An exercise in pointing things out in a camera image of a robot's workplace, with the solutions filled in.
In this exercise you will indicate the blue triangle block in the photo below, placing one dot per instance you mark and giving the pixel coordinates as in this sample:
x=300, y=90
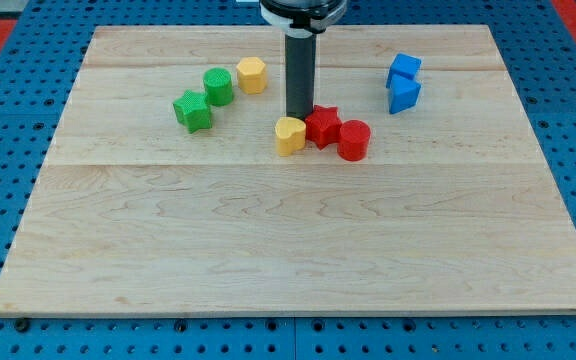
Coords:
x=403, y=93

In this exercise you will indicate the red cylinder block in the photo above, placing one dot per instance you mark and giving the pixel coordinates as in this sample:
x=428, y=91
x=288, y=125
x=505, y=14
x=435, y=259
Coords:
x=354, y=137

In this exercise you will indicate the yellow hexagon block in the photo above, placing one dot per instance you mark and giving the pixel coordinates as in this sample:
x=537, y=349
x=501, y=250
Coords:
x=251, y=75

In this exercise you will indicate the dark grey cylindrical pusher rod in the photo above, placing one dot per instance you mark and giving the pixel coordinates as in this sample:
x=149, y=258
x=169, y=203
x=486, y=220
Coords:
x=300, y=60

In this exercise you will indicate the wooden board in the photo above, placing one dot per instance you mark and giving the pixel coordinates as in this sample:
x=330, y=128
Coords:
x=453, y=211

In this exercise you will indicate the red star block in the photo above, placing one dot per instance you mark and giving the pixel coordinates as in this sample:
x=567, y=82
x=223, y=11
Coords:
x=323, y=126

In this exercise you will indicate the green cylinder block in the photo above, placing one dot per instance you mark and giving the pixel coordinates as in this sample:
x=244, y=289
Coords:
x=218, y=85

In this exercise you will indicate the green star block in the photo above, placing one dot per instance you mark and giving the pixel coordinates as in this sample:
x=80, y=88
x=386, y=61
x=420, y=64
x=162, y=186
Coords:
x=193, y=111

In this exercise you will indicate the blue cube block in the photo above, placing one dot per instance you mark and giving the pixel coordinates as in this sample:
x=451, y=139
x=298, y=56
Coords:
x=405, y=66

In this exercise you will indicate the yellow heart block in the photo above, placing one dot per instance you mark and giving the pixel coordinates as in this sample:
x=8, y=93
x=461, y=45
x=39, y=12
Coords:
x=290, y=135

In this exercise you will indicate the black white robot end mount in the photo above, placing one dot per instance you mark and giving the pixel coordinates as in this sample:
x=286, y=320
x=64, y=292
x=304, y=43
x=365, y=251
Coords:
x=302, y=18

